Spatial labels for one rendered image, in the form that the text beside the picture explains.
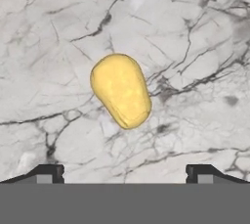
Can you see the yellow potato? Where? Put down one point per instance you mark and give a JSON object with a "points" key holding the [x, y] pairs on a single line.
{"points": [[121, 91]]}

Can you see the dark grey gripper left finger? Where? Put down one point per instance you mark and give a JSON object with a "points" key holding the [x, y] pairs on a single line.
{"points": [[49, 171]]}

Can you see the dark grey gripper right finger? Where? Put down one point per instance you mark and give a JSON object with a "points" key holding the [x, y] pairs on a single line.
{"points": [[201, 171]]}

